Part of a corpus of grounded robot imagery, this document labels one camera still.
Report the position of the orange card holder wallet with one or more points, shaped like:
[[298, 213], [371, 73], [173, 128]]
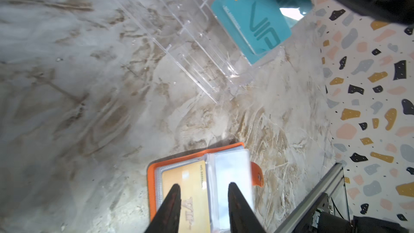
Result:
[[223, 165]]

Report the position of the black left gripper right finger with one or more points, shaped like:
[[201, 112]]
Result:
[[242, 217]]

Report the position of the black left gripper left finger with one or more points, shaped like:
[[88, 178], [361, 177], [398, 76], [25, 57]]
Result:
[[167, 218]]

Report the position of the clear acrylic card stand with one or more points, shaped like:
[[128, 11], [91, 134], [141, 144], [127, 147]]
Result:
[[191, 35]]

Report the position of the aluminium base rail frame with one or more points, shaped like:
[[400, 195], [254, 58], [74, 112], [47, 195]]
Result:
[[327, 185]]

